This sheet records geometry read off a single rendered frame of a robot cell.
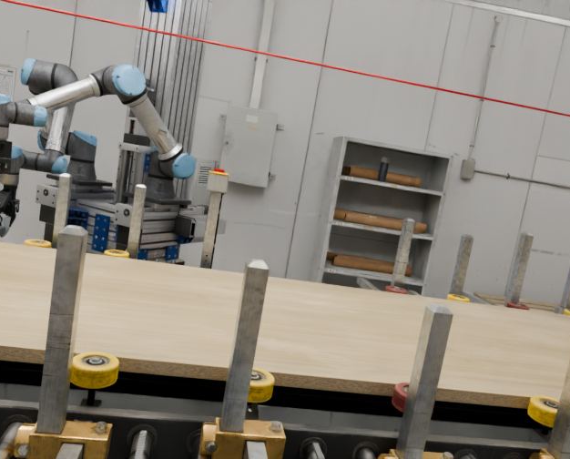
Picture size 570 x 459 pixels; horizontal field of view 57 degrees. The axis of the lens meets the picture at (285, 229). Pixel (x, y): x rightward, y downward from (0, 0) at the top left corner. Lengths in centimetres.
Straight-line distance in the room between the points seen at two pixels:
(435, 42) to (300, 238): 199
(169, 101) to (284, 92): 197
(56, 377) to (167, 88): 199
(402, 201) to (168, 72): 263
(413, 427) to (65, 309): 60
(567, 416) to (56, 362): 88
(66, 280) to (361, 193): 392
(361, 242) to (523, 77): 197
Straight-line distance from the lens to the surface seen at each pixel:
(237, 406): 90
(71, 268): 84
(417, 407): 98
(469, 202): 493
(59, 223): 197
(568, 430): 114
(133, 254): 194
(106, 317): 124
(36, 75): 254
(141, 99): 224
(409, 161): 470
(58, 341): 88
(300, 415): 118
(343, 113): 459
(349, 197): 459
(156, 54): 279
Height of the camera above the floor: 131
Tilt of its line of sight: 8 degrees down
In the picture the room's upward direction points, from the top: 10 degrees clockwise
